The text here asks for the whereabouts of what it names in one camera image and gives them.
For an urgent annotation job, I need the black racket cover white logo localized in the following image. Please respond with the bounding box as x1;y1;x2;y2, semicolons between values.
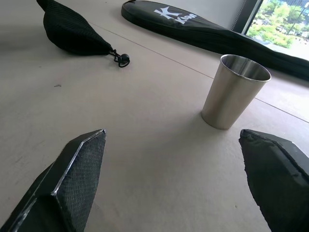
121;0;309;82

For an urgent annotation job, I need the black mesh drawstring pouch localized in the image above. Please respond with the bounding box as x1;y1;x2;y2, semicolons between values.
35;0;114;57

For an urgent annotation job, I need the black drawstring cord lock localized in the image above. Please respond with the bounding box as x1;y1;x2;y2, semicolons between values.
108;49;131;68

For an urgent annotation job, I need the stainless steel cup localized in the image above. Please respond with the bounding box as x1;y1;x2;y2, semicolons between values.
201;54;272;130

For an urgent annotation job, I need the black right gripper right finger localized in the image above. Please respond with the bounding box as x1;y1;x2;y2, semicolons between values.
239;129;309;232

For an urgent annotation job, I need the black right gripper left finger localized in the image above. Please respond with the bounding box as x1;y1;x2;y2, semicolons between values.
0;129;107;232

